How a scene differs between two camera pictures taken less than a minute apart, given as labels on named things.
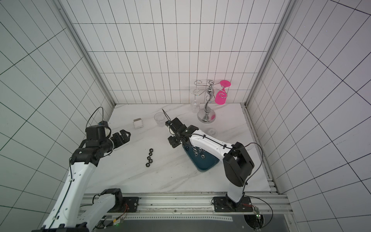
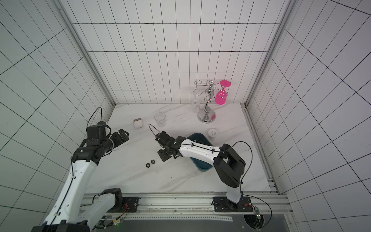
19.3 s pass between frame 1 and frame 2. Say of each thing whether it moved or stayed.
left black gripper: stayed
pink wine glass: stayed
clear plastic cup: stayed
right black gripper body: moved
